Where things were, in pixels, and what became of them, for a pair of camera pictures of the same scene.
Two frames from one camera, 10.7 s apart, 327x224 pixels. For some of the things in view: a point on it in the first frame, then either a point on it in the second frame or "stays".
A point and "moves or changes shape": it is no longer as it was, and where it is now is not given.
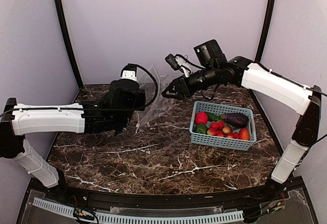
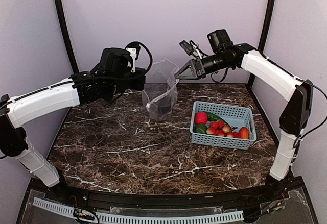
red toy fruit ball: [201, 117] stays
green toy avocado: [201, 128] stays
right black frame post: [269, 20] stays
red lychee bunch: [217, 128] stays
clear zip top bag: [154, 83] moves or changes shape
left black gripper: [141, 103] to [139, 84]
